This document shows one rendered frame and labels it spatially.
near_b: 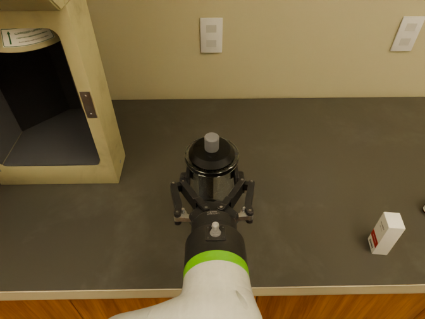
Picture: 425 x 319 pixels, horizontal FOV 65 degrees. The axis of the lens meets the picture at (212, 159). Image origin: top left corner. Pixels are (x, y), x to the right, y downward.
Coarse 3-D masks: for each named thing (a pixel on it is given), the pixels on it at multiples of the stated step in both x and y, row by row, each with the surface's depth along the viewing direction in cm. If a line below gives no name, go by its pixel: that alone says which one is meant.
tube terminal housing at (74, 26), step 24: (72, 0) 61; (0, 24) 61; (24, 24) 61; (48, 24) 61; (72, 24) 61; (72, 48) 64; (96, 48) 74; (72, 72) 68; (96, 72) 74; (96, 96) 74; (96, 120) 76; (96, 144) 81; (120, 144) 94; (0, 168) 87; (24, 168) 87; (48, 168) 87; (72, 168) 87; (96, 168) 87; (120, 168) 93
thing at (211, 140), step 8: (208, 136) 64; (216, 136) 64; (200, 144) 66; (208, 144) 63; (216, 144) 64; (224, 144) 66; (192, 152) 65; (200, 152) 65; (208, 152) 65; (216, 152) 65; (224, 152) 65; (232, 152) 66; (192, 160) 65; (200, 160) 63; (208, 160) 63; (216, 160) 63; (224, 160) 64; (232, 160) 65; (208, 168) 63; (216, 168) 63
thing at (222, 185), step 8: (192, 144) 68; (232, 144) 68; (200, 168) 64; (224, 168) 64; (192, 176) 68; (200, 176) 65; (224, 176) 66; (232, 176) 69; (192, 184) 70; (200, 184) 67; (208, 184) 66; (216, 184) 66; (224, 184) 67; (232, 184) 71; (200, 192) 69; (208, 192) 68; (216, 192) 68; (224, 192) 69; (208, 200) 70; (216, 200) 70; (192, 208) 77
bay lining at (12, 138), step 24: (48, 48) 89; (0, 72) 84; (24, 72) 88; (48, 72) 92; (0, 96) 86; (24, 96) 91; (48, 96) 96; (72, 96) 100; (0, 120) 85; (24, 120) 94; (0, 144) 85
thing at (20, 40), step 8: (0, 32) 64; (8, 32) 64; (16, 32) 64; (24, 32) 65; (32, 32) 66; (40, 32) 66; (48, 32) 67; (0, 40) 65; (8, 40) 65; (16, 40) 65; (24, 40) 65; (32, 40) 66; (40, 40) 67; (48, 40) 68; (56, 40) 69; (0, 48) 66; (8, 48) 65; (16, 48) 65; (24, 48) 66; (32, 48) 66; (40, 48) 67
